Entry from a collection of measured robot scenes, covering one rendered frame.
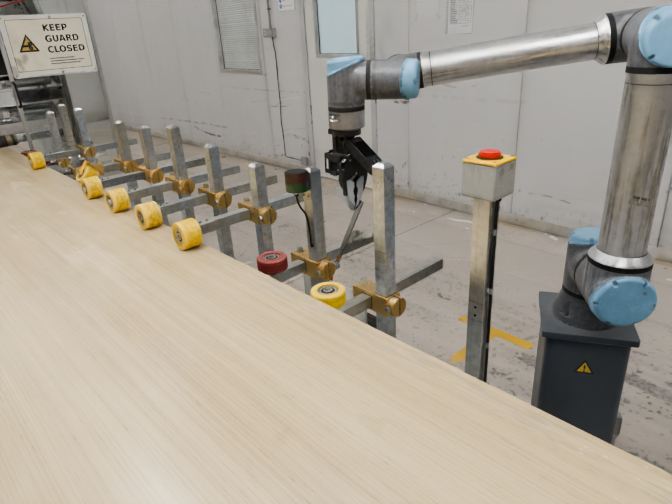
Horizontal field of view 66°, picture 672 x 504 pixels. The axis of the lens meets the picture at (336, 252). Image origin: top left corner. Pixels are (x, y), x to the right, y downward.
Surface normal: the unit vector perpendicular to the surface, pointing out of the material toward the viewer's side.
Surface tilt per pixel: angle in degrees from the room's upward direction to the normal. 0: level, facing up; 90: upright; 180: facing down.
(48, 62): 90
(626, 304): 95
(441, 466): 0
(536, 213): 90
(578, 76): 90
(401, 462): 0
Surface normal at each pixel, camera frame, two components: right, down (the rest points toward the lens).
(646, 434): -0.06, -0.91
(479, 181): -0.73, 0.31
